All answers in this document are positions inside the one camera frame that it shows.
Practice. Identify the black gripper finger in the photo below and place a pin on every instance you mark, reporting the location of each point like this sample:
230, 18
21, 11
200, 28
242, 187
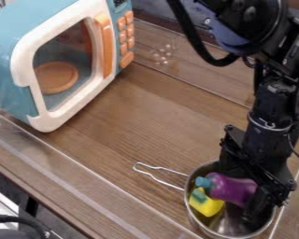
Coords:
266, 198
234, 164

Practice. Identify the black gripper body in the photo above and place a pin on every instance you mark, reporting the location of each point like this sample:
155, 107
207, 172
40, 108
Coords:
267, 144

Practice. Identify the purple toy eggplant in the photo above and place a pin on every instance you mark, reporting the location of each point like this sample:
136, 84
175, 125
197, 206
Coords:
228, 189

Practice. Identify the silver pot with wire handle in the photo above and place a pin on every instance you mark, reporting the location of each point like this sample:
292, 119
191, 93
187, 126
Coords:
226, 224

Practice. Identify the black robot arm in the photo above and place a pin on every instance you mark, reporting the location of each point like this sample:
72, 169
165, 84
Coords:
258, 28

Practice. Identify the yellow toy vegetable piece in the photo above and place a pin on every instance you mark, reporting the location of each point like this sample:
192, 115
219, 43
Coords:
205, 205

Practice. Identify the clear acrylic front barrier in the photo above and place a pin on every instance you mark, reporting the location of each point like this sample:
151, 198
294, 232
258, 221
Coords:
92, 204

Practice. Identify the blue toy microwave oven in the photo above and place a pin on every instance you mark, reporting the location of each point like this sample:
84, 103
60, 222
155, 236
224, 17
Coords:
62, 49

